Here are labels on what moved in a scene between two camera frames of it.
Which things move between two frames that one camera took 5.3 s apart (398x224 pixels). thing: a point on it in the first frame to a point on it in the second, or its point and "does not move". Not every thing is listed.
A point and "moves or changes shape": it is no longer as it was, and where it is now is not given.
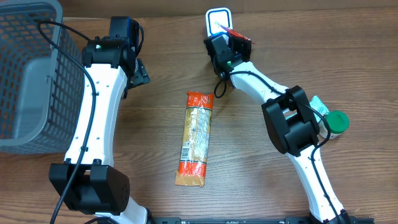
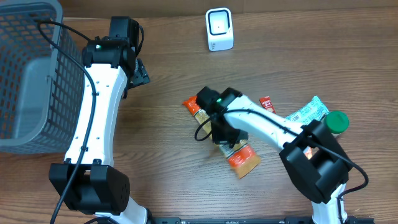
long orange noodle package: [192, 167] to [242, 158]
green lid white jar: [339, 122] does not move
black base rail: [288, 220] does not move
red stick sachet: [233, 33] moves or changes shape
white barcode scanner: [218, 20] does not move
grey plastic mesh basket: [42, 91] does not move
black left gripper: [140, 74] does not move
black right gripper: [243, 45] to [229, 137]
